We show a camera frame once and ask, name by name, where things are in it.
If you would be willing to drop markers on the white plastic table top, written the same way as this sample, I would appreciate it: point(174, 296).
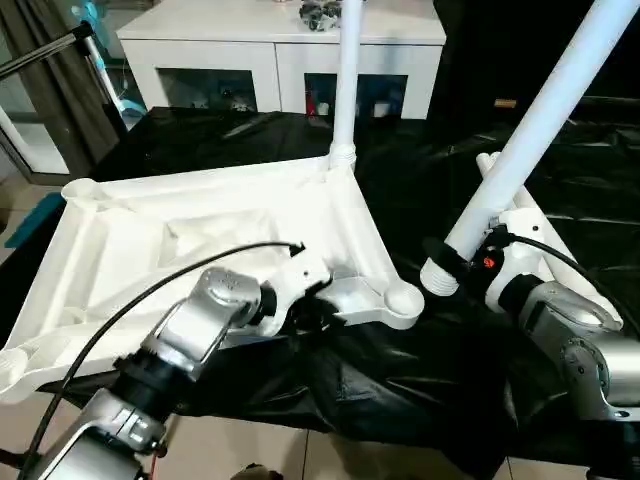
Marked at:
point(125, 240)

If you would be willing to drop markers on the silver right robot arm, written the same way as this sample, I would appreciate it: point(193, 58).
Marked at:
point(575, 340)

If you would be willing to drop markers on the black plastic mat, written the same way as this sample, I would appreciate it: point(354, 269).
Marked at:
point(400, 375)

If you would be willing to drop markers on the clear bag of black parts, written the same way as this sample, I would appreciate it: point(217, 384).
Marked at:
point(320, 14)

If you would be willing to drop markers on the white cabinet with glass doors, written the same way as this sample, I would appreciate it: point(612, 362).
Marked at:
point(200, 55)

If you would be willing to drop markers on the blue flat board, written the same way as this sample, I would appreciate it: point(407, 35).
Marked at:
point(30, 220)

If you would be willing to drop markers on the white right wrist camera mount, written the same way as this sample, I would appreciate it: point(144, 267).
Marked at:
point(520, 250)

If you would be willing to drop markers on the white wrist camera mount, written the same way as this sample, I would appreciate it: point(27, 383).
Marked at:
point(520, 250)
point(300, 280)

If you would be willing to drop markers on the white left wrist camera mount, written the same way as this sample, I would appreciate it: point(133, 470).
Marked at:
point(300, 280)

